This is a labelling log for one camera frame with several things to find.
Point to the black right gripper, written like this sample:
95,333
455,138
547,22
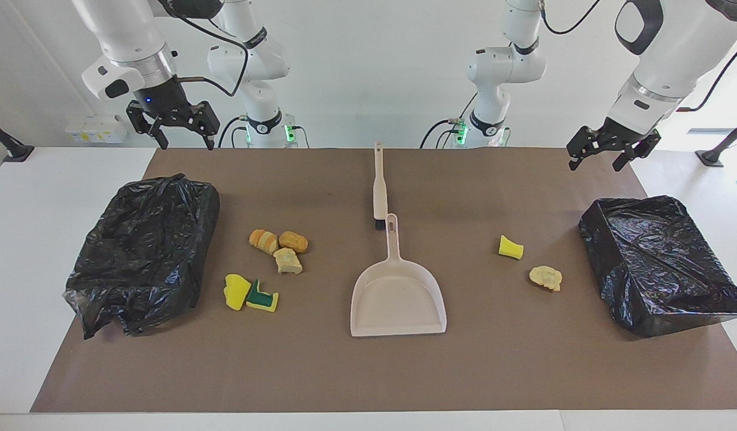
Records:
165,108

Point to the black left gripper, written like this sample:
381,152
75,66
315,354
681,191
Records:
617,139

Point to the small yellow sponge wedge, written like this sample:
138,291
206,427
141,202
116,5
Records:
510,248

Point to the pale lumpy bread piece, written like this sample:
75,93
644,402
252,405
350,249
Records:
545,277

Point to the orange striped bread roll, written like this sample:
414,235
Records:
264,241

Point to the golden brown bun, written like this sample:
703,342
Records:
293,242

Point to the pale torn bread piece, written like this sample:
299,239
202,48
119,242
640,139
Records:
286,261

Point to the large yellow sponge piece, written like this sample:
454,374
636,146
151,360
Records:
235,291

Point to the green-topped yellow sponge piece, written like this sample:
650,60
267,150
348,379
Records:
262,297

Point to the beige hand brush black bristles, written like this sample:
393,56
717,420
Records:
380,191

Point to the beige plastic dustpan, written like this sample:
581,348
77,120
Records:
398,299

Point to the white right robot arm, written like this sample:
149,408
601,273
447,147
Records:
258,66

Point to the smooth black trash bag bin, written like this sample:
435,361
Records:
661,269

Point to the crumpled black trash bag bin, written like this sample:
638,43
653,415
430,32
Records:
141,257

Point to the black stand foot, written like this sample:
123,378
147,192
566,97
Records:
18,152
712,157

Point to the brown table mat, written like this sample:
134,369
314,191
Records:
344,371

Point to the white wall power strip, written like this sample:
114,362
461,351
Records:
96,130

